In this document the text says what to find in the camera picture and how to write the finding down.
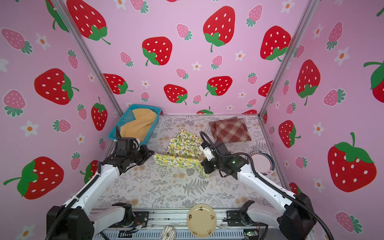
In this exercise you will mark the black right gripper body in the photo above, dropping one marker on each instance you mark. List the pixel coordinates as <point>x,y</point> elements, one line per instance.
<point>211,163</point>

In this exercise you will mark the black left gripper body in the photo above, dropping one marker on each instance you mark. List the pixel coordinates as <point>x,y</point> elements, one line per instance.
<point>139,156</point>

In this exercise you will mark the red plaid skirt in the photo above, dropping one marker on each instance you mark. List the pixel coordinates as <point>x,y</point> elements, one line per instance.
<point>232,130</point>

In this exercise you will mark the lemon print skirt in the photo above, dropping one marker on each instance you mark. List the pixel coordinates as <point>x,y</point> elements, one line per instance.
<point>183,152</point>

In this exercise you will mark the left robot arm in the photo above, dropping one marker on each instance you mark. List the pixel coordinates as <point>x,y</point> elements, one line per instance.
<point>74,220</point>

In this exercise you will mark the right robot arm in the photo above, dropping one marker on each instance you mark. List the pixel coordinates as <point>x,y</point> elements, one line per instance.
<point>294,215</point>

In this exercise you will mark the tan skirt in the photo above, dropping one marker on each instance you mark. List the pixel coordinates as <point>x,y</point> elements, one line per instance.
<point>139,128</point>

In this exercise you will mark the pink plate with teal rim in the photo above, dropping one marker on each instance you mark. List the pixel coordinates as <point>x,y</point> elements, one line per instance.
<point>263,162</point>

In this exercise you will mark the teal plastic basket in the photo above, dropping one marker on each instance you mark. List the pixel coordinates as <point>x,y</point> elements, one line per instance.
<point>128,116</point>

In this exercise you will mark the cream plate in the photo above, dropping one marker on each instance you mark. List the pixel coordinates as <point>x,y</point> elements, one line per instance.
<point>201,221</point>

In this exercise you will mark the chocolate drizzled donut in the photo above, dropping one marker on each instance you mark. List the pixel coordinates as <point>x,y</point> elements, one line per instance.
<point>168,233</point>

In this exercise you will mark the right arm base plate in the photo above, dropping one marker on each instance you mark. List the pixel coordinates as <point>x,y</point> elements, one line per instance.
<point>236,218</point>

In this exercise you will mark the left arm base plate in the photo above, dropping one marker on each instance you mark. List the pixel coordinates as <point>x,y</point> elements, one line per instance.
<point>138,218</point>

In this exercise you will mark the aluminium frame rail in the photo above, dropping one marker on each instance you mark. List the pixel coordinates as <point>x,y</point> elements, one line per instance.
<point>177,218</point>

